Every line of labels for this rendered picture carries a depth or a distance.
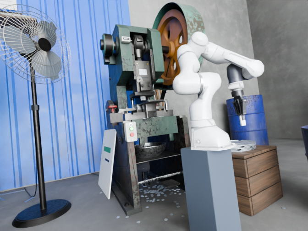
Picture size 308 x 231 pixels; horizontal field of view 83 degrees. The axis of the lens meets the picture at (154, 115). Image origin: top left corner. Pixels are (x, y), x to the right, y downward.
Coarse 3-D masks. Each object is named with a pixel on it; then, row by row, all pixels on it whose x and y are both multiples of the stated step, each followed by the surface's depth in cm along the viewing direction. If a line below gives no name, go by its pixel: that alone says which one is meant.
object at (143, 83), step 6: (138, 60) 156; (138, 66) 155; (144, 66) 158; (138, 72) 155; (144, 72) 157; (138, 78) 153; (144, 78) 157; (150, 78) 159; (132, 84) 163; (138, 84) 154; (144, 84) 153; (150, 84) 155; (138, 90) 153; (144, 90) 154; (150, 90) 157
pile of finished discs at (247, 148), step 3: (237, 147) 115; (240, 147) 115; (243, 147) 115; (246, 147) 115; (249, 147) 116; (252, 147) 120; (255, 147) 120; (231, 150) 117; (234, 150) 116; (237, 150) 115; (240, 150) 118; (243, 150) 115; (246, 150) 115; (249, 150) 116
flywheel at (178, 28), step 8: (168, 16) 172; (176, 16) 159; (184, 16) 150; (160, 24) 188; (168, 24) 180; (176, 24) 166; (184, 24) 149; (160, 32) 193; (168, 32) 186; (176, 32) 167; (184, 32) 150; (168, 40) 183; (176, 40) 169; (184, 40) 151; (176, 48) 170; (168, 56) 179; (176, 56) 171; (168, 64) 187; (176, 64) 172; (168, 72) 188; (176, 72) 173; (168, 80) 183
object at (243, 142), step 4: (232, 140) 143; (236, 140) 141; (244, 140) 137; (248, 140) 134; (252, 140) 130; (236, 144) 123; (240, 144) 122; (244, 144) 120; (248, 144) 116; (252, 144) 117
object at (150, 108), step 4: (148, 100) 133; (152, 100) 134; (156, 100) 136; (160, 100) 137; (140, 104) 149; (144, 104) 146; (148, 104) 146; (152, 104) 147; (144, 108) 147; (148, 108) 146; (152, 108) 147; (148, 112) 145; (152, 112) 146; (156, 112) 148; (148, 116) 145; (152, 116) 146; (156, 116) 148
